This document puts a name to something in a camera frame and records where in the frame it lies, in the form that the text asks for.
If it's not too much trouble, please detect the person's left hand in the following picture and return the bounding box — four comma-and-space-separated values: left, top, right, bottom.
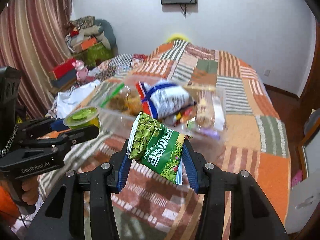
21, 179, 40, 205

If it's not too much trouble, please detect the red box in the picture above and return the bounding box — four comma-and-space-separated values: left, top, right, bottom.
49, 57, 78, 79

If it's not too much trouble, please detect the tan biscuit roll packet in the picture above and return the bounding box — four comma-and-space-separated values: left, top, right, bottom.
196, 90, 215, 130

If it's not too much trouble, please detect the pink plush toy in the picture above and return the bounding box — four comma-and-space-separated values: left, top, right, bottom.
72, 59, 89, 82

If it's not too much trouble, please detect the checkered patchwork quilt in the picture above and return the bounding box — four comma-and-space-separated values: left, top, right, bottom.
87, 53, 148, 83

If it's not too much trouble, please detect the grey stuffed toy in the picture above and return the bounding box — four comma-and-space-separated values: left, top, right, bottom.
75, 19, 117, 53

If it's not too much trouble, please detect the orange box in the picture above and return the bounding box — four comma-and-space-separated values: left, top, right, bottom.
79, 37, 98, 52

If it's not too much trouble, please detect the white wardrobe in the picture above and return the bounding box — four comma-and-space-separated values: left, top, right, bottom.
285, 172, 320, 234

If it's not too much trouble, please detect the braided black white cable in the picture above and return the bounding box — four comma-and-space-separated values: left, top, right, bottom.
0, 125, 18, 158

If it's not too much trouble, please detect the clear plastic container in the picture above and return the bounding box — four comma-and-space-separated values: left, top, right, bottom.
96, 76, 228, 140

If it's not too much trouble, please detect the green jelly cup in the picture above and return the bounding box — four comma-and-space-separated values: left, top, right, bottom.
63, 106, 101, 130

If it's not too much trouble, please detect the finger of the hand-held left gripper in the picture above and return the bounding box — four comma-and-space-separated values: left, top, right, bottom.
16, 117, 72, 140
19, 125, 100, 151

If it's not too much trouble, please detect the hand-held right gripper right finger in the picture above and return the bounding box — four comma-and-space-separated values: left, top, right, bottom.
181, 139, 290, 240

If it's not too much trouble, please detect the patterned dark cloth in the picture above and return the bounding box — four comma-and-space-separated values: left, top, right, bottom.
71, 16, 95, 30

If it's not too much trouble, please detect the clear bag of mixed snacks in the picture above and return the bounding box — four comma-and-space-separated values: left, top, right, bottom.
165, 105, 200, 130

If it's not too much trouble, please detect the green pea snack packet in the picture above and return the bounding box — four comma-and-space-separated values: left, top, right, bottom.
127, 111, 193, 185

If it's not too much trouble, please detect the white plastic bag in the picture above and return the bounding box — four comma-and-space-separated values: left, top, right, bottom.
51, 80, 100, 119

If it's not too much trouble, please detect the yellow hoop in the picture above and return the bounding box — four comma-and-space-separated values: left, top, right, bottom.
167, 32, 190, 42

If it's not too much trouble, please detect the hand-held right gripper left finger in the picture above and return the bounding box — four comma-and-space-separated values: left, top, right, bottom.
24, 140, 130, 240

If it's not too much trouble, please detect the zip bag of fried sticks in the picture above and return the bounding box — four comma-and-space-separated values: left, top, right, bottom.
100, 82, 140, 117

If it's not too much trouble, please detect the brown wooden door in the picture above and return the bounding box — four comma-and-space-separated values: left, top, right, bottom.
296, 15, 320, 175

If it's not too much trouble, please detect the white and blue snack packet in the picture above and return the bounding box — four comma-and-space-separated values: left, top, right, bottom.
136, 80, 197, 119

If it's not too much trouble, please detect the striped pink curtain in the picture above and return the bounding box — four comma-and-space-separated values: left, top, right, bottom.
0, 0, 73, 120

